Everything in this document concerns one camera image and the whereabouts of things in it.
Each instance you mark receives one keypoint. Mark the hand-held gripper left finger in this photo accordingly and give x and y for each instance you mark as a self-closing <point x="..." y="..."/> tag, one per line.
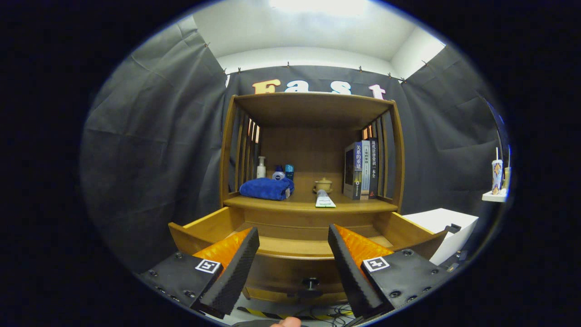
<point x="233" y="277"/>

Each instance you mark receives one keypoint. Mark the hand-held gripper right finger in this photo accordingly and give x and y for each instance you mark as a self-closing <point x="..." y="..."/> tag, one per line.
<point x="352" y="277"/>

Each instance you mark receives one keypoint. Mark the wooden drawer with black knob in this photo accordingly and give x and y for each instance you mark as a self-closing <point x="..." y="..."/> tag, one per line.
<point x="290" y="272"/>

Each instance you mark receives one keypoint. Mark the white squeeze tube green end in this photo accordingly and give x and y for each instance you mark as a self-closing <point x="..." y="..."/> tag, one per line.
<point x="325" y="200"/>

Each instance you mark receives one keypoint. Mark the wooden countertop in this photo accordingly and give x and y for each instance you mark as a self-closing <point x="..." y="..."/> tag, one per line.
<point x="299" y="200"/>

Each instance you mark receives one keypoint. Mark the wooden cabinet with hutch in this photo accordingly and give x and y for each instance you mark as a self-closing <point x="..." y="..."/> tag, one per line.
<point x="304" y="150"/>

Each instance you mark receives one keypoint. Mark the yellow black hazard tape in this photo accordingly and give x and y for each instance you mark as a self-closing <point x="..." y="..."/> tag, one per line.
<point x="263" y="313"/>

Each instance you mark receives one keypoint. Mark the folded blue towel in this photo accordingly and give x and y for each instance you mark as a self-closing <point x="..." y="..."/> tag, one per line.
<point x="265" y="188"/>

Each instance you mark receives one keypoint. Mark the beige lidded teacup with saucer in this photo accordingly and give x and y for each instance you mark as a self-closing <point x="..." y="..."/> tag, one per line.
<point x="323" y="185"/>

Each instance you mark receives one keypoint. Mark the white box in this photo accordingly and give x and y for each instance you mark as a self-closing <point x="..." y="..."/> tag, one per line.
<point x="435" y="218"/>

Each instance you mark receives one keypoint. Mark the dark blue book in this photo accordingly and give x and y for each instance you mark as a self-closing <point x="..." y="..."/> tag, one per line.
<point x="352" y="170"/>

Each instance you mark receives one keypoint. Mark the light grey book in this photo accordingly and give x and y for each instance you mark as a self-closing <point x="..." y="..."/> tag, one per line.
<point x="366" y="170"/>

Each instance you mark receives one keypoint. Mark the white pump bottle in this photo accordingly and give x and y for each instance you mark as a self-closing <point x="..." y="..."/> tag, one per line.
<point x="261" y="170"/>

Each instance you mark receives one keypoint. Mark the black book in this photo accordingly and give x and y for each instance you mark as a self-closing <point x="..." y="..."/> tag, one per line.
<point x="374" y="168"/>

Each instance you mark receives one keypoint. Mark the white bottle dark blue cap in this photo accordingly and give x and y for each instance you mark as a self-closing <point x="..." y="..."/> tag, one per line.
<point x="278" y="175"/>

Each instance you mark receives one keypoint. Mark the teal blue bottle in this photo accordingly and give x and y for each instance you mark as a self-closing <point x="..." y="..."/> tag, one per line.
<point x="289" y="171"/>

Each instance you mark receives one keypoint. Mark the black backdrop cloth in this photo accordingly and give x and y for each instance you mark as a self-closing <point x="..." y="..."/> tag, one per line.
<point x="154" y="150"/>

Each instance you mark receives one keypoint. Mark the printed paper cup with straw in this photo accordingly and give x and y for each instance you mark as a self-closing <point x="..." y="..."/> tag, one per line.
<point x="497" y="177"/>

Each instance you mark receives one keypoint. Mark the beige drink cup with straw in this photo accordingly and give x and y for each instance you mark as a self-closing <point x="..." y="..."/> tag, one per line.
<point x="507" y="179"/>

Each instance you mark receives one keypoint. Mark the dark monitor screen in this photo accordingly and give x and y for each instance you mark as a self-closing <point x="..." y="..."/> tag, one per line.
<point x="501" y="131"/>

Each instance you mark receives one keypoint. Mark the small black bracket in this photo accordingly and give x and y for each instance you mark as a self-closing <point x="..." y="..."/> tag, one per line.
<point x="453" y="229"/>

